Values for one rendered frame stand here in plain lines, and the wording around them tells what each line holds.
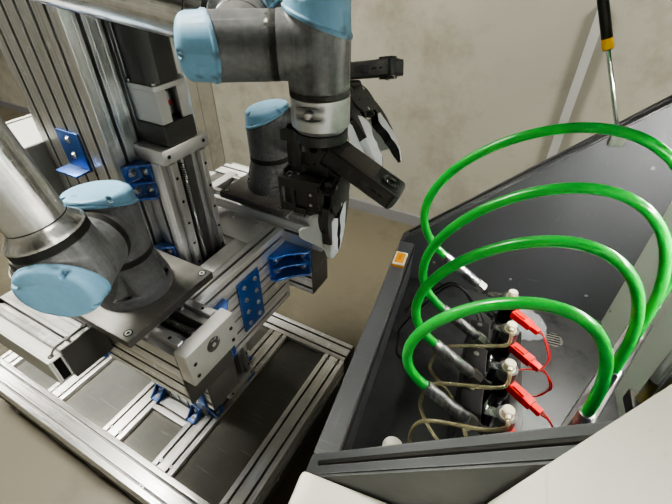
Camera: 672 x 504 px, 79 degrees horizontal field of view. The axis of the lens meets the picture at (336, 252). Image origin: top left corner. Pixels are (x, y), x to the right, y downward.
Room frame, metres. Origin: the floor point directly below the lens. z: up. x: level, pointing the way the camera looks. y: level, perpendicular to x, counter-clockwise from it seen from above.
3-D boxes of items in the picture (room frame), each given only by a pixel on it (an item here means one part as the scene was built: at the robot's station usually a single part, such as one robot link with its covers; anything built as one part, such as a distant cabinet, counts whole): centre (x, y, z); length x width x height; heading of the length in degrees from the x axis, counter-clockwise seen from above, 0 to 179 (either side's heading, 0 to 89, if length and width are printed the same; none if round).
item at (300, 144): (0.52, 0.03, 1.36); 0.09 x 0.08 x 0.12; 70
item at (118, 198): (0.62, 0.42, 1.20); 0.13 x 0.12 x 0.14; 3
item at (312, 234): (0.50, 0.03, 1.25); 0.06 x 0.03 x 0.09; 70
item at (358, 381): (0.61, -0.09, 0.87); 0.62 x 0.04 x 0.16; 160
